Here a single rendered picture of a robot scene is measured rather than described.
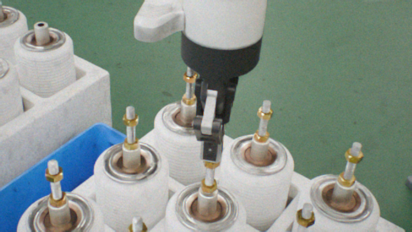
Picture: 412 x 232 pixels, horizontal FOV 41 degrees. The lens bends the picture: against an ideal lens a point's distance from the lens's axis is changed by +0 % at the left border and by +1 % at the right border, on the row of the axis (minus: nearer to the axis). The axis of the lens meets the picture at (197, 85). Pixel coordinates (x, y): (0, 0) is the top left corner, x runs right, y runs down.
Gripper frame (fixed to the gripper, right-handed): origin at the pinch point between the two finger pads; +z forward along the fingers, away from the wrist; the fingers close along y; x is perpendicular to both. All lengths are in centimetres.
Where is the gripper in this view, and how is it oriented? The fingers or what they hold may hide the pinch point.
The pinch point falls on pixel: (212, 142)
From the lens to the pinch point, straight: 58.5
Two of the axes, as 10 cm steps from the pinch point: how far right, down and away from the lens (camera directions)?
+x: -9.8, -1.5, 1.2
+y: 1.9, -5.7, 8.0
